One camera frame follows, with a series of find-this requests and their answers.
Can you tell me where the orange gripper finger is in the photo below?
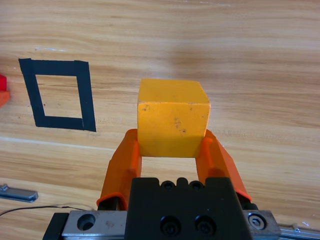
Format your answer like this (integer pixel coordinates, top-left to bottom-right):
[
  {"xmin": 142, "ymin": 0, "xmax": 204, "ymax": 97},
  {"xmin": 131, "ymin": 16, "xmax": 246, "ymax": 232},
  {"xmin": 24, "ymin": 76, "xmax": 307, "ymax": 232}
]
[
  {"xmin": 0, "ymin": 90, "xmax": 11, "ymax": 109},
  {"xmin": 96, "ymin": 128, "xmax": 143, "ymax": 211},
  {"xmin": 195, "ymin": 129, "xmax": 253, "ymax": 202}
]

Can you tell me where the yellow wooden block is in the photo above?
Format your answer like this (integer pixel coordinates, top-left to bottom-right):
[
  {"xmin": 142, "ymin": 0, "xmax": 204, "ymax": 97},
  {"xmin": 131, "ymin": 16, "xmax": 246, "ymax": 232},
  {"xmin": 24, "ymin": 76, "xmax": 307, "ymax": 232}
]
[{"xmin": 136, "ymin": 78, "xmax": 212, "ymax": 159}]

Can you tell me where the black tape square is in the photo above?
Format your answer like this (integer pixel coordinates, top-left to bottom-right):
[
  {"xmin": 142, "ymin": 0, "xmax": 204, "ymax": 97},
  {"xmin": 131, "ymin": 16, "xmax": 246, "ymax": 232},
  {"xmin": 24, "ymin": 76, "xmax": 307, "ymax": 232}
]
[{"xmin": 18, "ymin": 57, "xmax": 97, "ymax": 133}]

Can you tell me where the thin black wire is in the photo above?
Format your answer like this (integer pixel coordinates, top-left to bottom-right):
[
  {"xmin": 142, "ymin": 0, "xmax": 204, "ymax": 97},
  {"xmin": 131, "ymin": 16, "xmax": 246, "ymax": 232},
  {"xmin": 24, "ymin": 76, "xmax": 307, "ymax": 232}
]
[{"xmin": 0, "ymin": 204, "xmax": 97, "ymax": 217}]

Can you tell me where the aluminium table rail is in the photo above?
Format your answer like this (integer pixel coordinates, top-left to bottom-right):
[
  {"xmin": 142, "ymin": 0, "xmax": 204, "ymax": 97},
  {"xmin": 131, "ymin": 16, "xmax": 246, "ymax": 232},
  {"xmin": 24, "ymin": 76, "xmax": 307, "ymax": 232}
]
[
  {"xmin": 278, "ymin": 223, "xmax": 320, "ymax": 240},
  {"xmin": 0, "ymin": 183, "xmax": 40, "ymax": 203}
]

